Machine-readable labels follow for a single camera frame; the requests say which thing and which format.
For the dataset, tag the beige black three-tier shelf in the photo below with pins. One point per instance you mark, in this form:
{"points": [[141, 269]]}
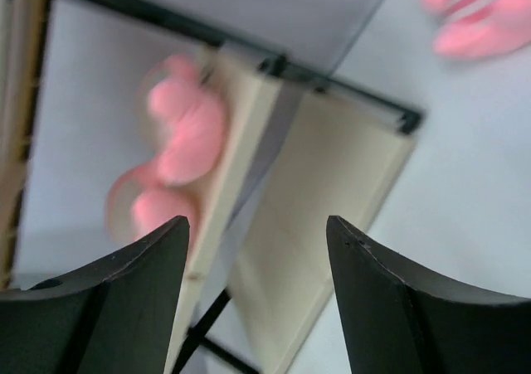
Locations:
{"points": [[272, 104]]}

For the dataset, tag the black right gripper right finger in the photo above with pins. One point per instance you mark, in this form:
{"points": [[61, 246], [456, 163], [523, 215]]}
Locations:
{"points": [[399, 316]]}

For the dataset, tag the pink striped plush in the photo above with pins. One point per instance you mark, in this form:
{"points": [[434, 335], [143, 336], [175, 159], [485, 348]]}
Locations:
{"points": [[477, 29], [189, 122]]}

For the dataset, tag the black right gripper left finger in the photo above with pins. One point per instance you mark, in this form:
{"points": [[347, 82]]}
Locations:
{"points": [[114, 315]]}

